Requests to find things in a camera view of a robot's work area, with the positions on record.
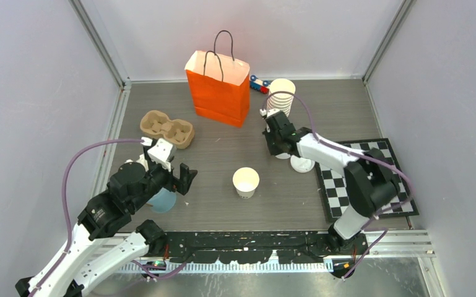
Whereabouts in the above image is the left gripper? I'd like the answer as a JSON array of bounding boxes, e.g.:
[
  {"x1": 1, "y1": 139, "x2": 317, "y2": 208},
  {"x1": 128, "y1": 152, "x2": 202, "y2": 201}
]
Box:
[{"x1": 131, "y1": 144, "x2": 198, "y2": 210}]

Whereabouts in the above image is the white plastic cup lid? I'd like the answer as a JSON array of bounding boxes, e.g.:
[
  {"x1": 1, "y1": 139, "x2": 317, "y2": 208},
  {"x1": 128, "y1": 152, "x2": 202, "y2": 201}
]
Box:
[{"x1": 290, "y1": 156, "x2": 315, "y2": 173}]

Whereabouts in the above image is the white paper coffee cup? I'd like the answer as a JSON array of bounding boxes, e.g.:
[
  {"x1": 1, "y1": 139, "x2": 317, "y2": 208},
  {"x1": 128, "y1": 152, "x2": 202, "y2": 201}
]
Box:
[{"x1": 232, "y1": 167, "x2": 259, "y2": 199}]

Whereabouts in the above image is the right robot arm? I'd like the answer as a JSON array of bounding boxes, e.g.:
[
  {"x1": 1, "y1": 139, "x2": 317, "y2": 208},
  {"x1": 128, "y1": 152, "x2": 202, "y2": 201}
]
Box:
[{"x1": 260, "y1": 109, "x2": 400, "y2": 254}]

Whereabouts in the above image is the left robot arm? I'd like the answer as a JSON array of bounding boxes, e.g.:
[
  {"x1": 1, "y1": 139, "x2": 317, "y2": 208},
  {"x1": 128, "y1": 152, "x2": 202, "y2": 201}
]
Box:
[{"x1": 15, "y1": 162, "x2": 197, "y2": 296}]

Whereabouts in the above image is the blue plastic cup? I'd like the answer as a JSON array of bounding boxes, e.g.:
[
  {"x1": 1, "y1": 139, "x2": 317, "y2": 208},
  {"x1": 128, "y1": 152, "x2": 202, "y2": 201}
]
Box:
[{"x1": 147, "y1": 188, "x2": 177, "y2": 213}]

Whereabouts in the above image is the stack of white paper cups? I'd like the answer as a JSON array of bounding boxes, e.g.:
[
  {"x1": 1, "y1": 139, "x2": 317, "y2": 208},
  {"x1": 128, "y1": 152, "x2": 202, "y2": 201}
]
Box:
[{"x1": 267, "y1": 79, "x2": 296, "y2": 117}]

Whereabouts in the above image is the red blue toy car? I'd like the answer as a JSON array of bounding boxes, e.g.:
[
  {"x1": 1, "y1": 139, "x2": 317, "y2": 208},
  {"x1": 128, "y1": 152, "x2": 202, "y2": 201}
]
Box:
[{"x1": 249, "y1": 75, "x2": 270, "y2": 94}]

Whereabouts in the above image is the cardboard cup carrier tray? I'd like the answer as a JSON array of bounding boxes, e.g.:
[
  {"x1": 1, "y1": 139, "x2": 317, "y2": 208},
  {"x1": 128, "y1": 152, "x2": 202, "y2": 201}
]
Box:
[{"x1": 139, "y1": 110, "x2": 195, "y2": 149}]

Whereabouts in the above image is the black white checkerboard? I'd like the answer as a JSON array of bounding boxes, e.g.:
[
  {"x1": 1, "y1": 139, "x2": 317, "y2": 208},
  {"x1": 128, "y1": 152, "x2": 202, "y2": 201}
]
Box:
[{"x1": 314, "y1": 138, "x2": 419, "y2": 223}]

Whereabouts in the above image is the orange paper bag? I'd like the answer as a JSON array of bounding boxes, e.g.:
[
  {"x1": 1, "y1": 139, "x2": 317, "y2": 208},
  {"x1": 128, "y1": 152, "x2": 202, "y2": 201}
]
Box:
[{"x1": 184, "y1": 38, "x2": 250, "y2": 127}]

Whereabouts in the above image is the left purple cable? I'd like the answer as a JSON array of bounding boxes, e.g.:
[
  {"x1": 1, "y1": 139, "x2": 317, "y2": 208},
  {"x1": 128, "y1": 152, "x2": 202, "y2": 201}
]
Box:
[{"x1": 26, "y1": 137, "x2": 149, "y2": 297}]

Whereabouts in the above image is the purple cable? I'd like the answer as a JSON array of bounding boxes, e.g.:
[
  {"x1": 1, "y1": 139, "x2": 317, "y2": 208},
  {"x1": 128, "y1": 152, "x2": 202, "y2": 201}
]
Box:
[
  {"x1": 26, "y1": 137, "x2": 149, "y2": 297},
  {"x1": 260, "y1": 90, "x2": 415, "y2": 280}
]

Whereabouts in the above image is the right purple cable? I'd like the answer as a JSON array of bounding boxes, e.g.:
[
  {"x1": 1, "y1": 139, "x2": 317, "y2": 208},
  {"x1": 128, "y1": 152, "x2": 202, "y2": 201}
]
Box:
[{"x1": 260, "y1": 90, "x2": 415, "y2": 280}]

